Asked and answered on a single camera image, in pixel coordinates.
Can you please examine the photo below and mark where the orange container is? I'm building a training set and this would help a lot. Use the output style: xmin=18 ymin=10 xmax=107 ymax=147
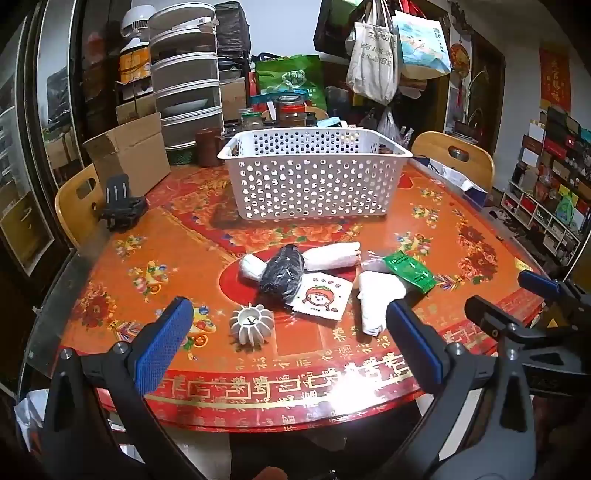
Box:
xmin=119 ymin=45 xmax=151 ymax=85

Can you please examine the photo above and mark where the small white cloth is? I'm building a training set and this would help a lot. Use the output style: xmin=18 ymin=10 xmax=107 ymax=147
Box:
xmin=239 ymin=254 xmax=269 ymax=283

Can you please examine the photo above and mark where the white flower-shaped foam piece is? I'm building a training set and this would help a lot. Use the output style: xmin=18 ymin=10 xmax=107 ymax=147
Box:
xmin=229 ymin=302 xmax=276 ymax=347

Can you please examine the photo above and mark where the black clamp stand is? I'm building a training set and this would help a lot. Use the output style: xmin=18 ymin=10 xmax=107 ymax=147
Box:
xmin=98 ymin=174 xmax=149 ymax=232

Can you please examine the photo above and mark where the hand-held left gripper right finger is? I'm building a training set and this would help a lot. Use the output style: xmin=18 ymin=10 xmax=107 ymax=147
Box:
xmin=367 ymin=299 xmax=540 ymax=480

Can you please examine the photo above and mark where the red wall scroll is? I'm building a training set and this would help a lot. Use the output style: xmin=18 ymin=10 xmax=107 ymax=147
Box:
xmin=539 ymin=45 xmax=574 ymax=112

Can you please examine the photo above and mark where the black plastic bundle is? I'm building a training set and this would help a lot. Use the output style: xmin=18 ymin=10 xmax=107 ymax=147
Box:
xmin=259 ymin=246 xmax=305 ymax=306

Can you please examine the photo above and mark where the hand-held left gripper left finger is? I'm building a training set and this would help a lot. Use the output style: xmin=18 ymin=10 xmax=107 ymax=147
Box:
xmin=41 ymin=296 xmax=208 ymax=480

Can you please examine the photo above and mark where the brown cardboard box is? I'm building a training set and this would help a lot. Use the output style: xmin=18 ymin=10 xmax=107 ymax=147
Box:
xmin=220 ymin=78 xmax=249 ymax=121

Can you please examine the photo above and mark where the long white cloth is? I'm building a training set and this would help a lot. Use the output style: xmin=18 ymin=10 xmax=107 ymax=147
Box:
xmin=301 ymin=242 xmax=362 ymax=273

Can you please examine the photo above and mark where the white cartoon print packet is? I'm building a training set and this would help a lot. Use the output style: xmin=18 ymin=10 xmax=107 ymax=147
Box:
xmin=292 ymin=274 xmax=355 ymax=322

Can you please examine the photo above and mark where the green foil packet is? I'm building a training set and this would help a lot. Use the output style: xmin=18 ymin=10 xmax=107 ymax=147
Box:
xmin=382 ymin=251 xmax=437 ymax=295

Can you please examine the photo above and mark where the small cardboard box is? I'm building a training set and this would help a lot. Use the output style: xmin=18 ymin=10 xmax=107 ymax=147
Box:
xmin=115 ymin=95 xmax=157 ymax=126

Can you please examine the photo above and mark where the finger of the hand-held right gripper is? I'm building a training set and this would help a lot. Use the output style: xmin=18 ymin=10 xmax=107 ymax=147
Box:
xmin=517 ymin=269 xmax=591 ymax=317
xmin=464 ymin=295 xmax=591 ymax=367

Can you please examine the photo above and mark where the dark hanging bag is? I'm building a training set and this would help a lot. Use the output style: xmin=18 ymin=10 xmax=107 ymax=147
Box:
xmin=314 ymin=0 xmax=372 ymax=59

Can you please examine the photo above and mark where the green shopping bag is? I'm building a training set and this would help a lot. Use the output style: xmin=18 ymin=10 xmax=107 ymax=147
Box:
xmin=255 ymin=54 xmax=327 ymax=110

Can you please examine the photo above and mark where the white perforated plastic basket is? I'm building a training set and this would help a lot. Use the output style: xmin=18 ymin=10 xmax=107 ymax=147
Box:
xmin=217 ymin=128 xmax=414 ymax=220

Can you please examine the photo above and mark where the white soft pack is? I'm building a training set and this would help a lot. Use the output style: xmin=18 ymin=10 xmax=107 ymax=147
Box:
xmin=358 ymin=271 xmax=408 ymax=336

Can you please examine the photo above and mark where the red-lid pickle jar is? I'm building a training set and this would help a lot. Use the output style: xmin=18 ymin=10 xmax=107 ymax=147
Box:
xmin=278 ymin=102 xmax=308 ymax=128

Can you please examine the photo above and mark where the blue illustrated paper bag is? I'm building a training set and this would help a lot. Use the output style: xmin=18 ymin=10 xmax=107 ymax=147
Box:
xmin=392 ymin=8 xmax=452 ymax=78

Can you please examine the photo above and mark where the large open cardboard box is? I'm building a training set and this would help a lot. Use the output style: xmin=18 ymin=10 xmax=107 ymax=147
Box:
xmin=83 ymin=112 xmax=172 ymax=198

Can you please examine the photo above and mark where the shelf of boxed goods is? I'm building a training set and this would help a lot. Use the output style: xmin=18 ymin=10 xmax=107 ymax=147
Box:
xmin=501 ymin=105 xmax=591 ymax=266

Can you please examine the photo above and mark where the beige canvas tote bag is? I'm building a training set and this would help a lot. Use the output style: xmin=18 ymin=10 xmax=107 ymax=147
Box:
xmin=346 ymin=13 xmax=399 ymax=105

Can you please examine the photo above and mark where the red hanging knot ornament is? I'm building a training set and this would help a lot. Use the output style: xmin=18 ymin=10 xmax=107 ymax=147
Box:
xmin=449 ymin=42 xmax=468 ymax=108

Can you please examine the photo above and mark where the clear plastic bag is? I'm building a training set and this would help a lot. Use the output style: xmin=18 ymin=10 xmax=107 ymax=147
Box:
xmin=376 ymin=107 xmax=402 ymax=145

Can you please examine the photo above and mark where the white desk fan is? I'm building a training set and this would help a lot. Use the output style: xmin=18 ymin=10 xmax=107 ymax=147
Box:
xmin=120 ymin=4 xmax=158 ymax=38

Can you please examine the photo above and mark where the wooden chair with handle slot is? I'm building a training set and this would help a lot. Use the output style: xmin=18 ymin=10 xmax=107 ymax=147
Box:
xmin=54 ymin=164 xmax=112 ymax=250
xmin=411 ymin=131 xmax=496 ymax=192

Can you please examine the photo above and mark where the white paper bag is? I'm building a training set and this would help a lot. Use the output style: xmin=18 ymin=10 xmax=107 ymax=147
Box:
xmin=428 ymin=161 xmax=489 ymax=195

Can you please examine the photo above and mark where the black fabric bag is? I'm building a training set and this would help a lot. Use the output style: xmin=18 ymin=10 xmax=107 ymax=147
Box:
xmin=213 ymin=1 xmax=253 ymax=59

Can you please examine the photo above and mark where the brown ceramic mug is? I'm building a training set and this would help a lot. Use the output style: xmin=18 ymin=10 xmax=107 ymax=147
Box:
xmin=195 ymin=128 xmax=225 ymax=168

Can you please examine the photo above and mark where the clear plastic wrapper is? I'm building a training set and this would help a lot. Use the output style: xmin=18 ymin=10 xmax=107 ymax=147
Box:
xmin=361 ymin=250 xmax=393 ymax=274

